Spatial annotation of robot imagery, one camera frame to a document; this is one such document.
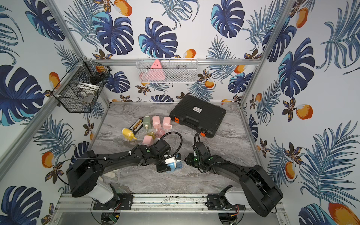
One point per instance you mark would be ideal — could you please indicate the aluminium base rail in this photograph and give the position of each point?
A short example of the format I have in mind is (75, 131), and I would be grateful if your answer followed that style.
(141, 203)

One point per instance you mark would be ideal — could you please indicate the black wire basket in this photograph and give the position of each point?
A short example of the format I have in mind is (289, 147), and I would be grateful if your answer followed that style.
(82, 87)

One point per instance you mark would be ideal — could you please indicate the white work glove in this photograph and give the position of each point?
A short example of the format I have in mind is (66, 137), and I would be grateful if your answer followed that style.
(110, 175)

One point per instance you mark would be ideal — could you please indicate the white wire mesh basket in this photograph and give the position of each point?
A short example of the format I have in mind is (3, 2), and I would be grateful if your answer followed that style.
(177, 70)

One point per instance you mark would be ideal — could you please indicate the pink pencil sharpener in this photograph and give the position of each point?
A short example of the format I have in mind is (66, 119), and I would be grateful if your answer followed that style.
(167, 123)
(148, 141)
(156, 122)

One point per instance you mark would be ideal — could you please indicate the black yellow small box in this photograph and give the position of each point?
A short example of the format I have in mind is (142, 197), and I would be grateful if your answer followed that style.
(136, 126)

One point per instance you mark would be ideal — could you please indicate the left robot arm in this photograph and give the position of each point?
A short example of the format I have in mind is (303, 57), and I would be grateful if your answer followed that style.
(83, 175)

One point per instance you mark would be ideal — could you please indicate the blue pencil sharpener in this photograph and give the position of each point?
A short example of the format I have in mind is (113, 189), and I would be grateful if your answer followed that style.
(173, 165)

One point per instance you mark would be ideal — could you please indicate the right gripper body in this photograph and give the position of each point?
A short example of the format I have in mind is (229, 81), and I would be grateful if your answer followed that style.
(193, 161)

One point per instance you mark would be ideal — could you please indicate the yellow transparent tray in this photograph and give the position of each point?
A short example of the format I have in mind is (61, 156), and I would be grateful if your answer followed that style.
(152, 134)

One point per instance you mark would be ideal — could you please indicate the pink triangular object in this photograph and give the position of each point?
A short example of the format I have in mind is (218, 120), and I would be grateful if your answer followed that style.
(156, 72)

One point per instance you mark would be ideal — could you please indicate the black plastic tool case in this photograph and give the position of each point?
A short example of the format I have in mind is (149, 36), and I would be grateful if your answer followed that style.
(201, 116)

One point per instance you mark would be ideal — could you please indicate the green pencil sharpener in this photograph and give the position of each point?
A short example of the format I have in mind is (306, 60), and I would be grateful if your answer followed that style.
(147, 122)

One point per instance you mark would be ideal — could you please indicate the yellow pencil sharpener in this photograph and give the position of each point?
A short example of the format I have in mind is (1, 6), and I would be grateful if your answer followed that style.
(128, 134)

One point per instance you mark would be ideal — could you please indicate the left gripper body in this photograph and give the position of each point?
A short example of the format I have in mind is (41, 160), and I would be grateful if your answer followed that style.
(162, 167)

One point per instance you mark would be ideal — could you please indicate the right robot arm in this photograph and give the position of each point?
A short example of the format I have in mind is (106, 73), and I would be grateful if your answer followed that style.
(260, 190)

